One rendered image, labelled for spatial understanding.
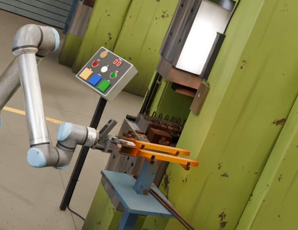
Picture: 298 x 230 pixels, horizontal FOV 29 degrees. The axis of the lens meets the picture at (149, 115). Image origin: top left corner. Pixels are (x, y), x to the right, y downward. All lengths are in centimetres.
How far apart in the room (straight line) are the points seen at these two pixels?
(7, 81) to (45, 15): 831
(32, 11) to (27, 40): 850
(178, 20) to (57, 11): 792
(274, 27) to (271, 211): 105
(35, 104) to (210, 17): 117
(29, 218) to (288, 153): 179
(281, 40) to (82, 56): 539
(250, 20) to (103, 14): 524
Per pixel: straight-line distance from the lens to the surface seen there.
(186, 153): 299
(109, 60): 388
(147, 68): 821
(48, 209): 419
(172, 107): 368
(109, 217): 347
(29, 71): 264
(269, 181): 326
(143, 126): 343
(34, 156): 259
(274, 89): 313
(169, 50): 338
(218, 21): 328
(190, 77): 336
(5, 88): 293
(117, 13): 810
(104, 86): 376
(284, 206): 339
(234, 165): 321
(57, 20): 1124
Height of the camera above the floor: 188
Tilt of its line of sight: 14 degrees down
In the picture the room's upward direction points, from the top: 22 degrees clockwise
